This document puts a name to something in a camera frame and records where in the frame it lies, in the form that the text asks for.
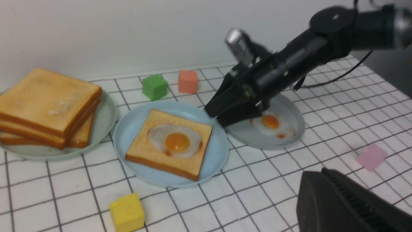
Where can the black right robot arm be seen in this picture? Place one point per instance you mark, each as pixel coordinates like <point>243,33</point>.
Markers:
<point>333,33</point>

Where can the orange foam cube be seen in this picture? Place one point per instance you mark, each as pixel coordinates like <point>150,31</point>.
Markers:
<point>188,81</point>

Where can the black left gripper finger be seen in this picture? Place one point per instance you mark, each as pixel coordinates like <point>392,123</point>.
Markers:
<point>329,201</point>

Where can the fried egg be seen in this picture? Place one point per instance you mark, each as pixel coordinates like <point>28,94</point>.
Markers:
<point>175,141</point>
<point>273,124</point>

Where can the green foam cube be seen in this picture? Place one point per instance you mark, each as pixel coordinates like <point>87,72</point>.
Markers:
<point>155,87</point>

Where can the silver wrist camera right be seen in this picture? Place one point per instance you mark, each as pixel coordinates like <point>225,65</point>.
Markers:
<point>241,46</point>

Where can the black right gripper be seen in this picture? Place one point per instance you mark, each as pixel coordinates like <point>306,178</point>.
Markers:
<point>242,97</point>

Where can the upper stacked toast slice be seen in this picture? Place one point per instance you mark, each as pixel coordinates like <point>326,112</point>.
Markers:
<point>48,101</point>

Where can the pale green plate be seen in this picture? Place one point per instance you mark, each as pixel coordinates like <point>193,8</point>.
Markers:
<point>104,121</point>

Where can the lower stacked toast slice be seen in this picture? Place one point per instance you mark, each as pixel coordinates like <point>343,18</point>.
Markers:
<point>79,140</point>

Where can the yellow foam cube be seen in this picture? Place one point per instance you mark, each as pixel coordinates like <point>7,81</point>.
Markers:
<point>127,213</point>

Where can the pink foam cube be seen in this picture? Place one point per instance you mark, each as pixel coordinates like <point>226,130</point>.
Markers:
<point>371,157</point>

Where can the stacked toast slice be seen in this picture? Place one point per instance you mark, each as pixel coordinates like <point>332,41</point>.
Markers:
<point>48,101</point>
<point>79,140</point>

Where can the white checkered tablecloth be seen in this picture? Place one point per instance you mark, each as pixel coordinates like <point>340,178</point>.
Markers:
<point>254,191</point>

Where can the light blue plate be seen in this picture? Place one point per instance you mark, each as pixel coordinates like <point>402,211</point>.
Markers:
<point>129,126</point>

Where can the grey plate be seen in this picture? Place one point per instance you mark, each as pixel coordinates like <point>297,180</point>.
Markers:
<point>244,132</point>

